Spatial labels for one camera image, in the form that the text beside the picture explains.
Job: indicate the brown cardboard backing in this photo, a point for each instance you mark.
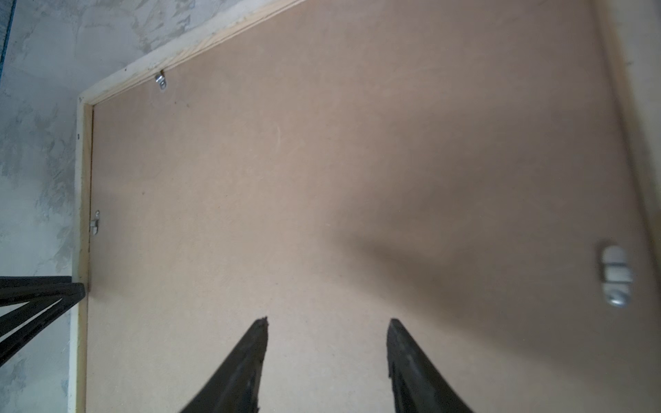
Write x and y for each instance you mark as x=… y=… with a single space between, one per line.
x=458 y=165

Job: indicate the silver metal turn clip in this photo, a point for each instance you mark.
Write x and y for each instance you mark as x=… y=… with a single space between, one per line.
x=617 y=276

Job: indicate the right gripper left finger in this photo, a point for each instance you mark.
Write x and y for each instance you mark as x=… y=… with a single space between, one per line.
x=234 y=387

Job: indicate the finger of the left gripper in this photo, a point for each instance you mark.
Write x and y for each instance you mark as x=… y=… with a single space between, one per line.
x=36 y=302

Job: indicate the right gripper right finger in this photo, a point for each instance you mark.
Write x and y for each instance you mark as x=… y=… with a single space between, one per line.
x=416 y=383

